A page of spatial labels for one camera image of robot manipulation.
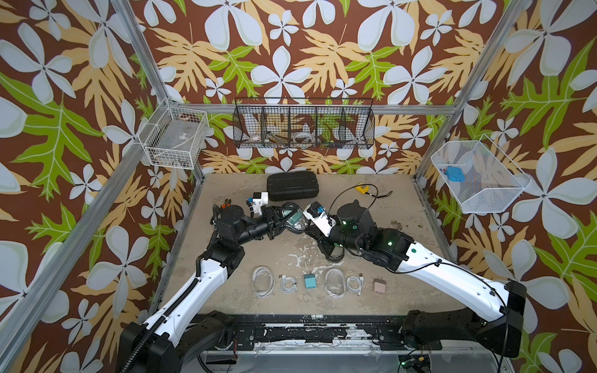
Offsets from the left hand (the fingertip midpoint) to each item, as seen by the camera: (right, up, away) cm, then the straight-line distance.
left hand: (297, 210), depth 66 cm
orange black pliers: (-33, +1, +42) cm, 54 cm away
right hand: (+2, -6, +3) cm, 7 cm away
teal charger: (-1, -2, -1) cm, 2 cm away
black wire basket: (+1, +36, +30) cm, 47 cm away
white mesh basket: (+66, +10, +16) cm, 68 cm away
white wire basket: (-46, +27, +20) cm, 57 cm away
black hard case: (-3, +10, +45) cm, 46 cm away
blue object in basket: (+59, +13, +19) cm, 63 cm away
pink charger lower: (+30, -29, +18) cm, 45 cm away
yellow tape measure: (+33, +8, +48) cm, 59 cm away
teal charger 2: (+5, -27, +18) cm, 33 cm away
